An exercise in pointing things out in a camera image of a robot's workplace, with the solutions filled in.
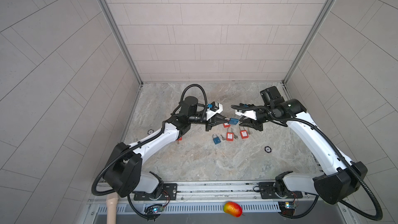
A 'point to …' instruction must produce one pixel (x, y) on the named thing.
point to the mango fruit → (232, 208)
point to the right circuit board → (287, 208)
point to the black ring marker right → (268, 149)
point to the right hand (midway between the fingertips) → (240, 120)
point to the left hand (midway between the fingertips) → (228, 120)
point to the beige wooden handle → (111, 202)
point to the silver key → (223, 138)
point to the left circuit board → (154, 209)
